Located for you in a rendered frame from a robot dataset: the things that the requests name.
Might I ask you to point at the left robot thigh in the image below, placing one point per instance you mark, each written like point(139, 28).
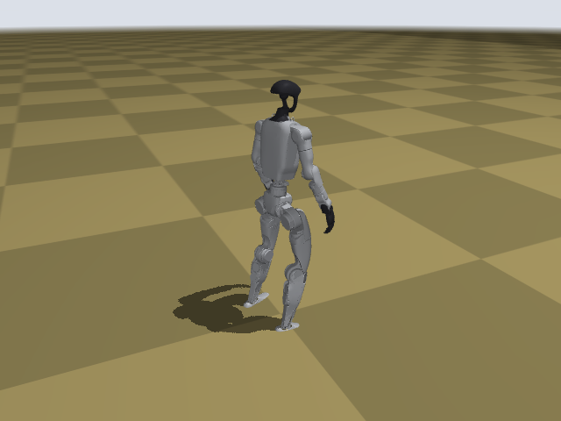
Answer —
point(269, 230)

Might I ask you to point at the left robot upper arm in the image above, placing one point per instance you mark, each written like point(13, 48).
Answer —
point(256, 143)

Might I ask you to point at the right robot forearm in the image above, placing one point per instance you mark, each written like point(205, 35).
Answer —
point(318, 189)

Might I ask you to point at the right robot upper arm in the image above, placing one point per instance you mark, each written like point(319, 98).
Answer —
point(302, 136)

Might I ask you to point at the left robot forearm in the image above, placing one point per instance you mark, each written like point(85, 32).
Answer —
point(265, 180)

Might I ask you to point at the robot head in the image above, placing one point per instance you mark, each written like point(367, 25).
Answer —
point(285, 88)

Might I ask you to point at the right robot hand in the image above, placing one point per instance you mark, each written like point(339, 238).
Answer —
point(329, 217)

